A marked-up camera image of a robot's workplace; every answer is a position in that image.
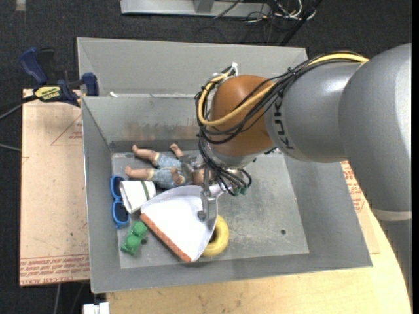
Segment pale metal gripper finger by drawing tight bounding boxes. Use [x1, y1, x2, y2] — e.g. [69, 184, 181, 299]
[197, 193, 210, 222]
[207, 195, 219, 232]

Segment baby doll in blue clothes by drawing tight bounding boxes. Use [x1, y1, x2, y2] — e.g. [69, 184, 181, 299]
[124, 143, 210, 191]

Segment grey metal bin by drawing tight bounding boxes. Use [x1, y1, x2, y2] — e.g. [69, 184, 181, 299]
[77, 37, 373, 294]

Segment white cup with green stripe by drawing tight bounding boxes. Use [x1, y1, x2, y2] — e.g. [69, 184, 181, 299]
[118, 179, 157, 215]

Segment green toy block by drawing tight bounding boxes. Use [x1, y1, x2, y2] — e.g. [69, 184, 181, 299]
[120, 220, 148, 256]

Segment blue sunglasses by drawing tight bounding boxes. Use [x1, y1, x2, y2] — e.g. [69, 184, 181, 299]
[110, 175, 131, 230]

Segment brown cardboard board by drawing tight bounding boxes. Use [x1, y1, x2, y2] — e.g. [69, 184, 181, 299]
[19, 88, 382, 287]

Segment yellow ring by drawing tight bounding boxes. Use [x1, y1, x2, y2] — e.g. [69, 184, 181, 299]
[201, 215, 230, 258]

